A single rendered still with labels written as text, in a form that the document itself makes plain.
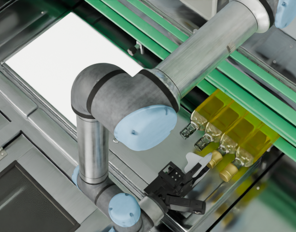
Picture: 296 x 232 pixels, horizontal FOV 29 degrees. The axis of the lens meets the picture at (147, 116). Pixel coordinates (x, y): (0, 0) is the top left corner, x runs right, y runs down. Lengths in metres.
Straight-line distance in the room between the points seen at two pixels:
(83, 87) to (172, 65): 0.19
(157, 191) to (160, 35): 0.53
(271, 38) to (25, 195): 0.89
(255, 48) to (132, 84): 0.62
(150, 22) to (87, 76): 0.74
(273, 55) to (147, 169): 0.51
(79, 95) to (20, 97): 0.82
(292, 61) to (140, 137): 0.68
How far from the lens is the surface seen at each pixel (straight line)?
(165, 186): 1.61
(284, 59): 1.68
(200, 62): 1.19
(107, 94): 1.14
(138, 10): 1.93
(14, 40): 2.18
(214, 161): 1.65
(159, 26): 1.88
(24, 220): 1.83
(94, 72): 1.18
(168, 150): 1.82
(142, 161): 1.80
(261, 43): 1.70
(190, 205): 1.58
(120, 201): 1.45
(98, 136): 1.33
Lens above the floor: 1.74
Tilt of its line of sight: 19 degrees down
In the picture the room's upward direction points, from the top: 132 degrees counter-clockwise
